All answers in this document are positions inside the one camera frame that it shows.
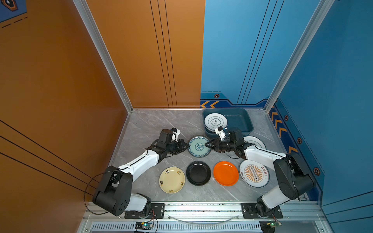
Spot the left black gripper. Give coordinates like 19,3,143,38
166,139,190,155

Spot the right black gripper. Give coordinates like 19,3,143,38
204,138,236,153

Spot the teal patterned plate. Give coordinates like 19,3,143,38
188,136,211,158

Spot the white plate quatrefoil motif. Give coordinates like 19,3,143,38
204,113,228,131
243,136,266,150

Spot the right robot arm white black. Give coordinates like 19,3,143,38
205,127,316,218

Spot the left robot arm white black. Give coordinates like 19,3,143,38
92,128,189,217

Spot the teal plastic bin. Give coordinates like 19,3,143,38
203,108,254,138

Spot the orange plate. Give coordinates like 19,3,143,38
213,161,239,186

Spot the black plate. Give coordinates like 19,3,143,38
186,161,211,186

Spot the cream yellow plate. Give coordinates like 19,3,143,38
159,167,186,194

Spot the sunburst plate front right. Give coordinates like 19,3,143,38
239,160,270,188

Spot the left circuit board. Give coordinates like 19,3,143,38
134,221,155,233

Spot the circuit board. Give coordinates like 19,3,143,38
260,221,282,233
134,221,155,233

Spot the right circuit board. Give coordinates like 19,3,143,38
260,221,282,233

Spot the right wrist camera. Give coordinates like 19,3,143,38
215,127,228,141

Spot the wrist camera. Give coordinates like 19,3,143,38
215,127,228,141
171,128,180,142

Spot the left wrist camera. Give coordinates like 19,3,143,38
171,128,180,142

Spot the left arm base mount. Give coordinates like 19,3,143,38
124,203,165,219

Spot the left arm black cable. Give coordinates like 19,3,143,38
83,171,113,216

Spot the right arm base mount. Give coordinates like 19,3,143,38
241,203,283,219

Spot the aluminium rail frame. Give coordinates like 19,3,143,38
78,200,333,233

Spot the left aluminium corner post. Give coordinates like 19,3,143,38
73,0,133,113

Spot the aluminium corner post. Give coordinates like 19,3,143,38
264,0,335,114
73,0,133,113

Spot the right aluminium corner post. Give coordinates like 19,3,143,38
264,0,335,114

